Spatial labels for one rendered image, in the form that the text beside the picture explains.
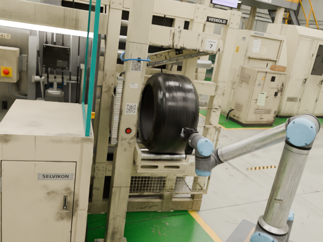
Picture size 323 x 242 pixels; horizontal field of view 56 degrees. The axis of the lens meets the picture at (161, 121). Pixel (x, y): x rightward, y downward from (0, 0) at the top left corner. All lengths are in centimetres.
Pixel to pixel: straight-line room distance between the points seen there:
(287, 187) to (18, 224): 124
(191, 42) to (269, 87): 473
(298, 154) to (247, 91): 531
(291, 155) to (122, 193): 130
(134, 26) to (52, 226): 123
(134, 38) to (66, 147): 91
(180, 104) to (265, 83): 499
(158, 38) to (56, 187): 132
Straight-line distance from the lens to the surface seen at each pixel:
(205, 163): 171
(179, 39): 236
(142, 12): 201
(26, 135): 139
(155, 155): 217
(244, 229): 219
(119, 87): 205
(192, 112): 200
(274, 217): 165
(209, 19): 277
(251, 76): 670
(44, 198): 151
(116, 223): 249
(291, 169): 153
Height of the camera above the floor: 177
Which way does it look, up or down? 17 degrees down
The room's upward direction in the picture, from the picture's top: 9 degrees clockwise
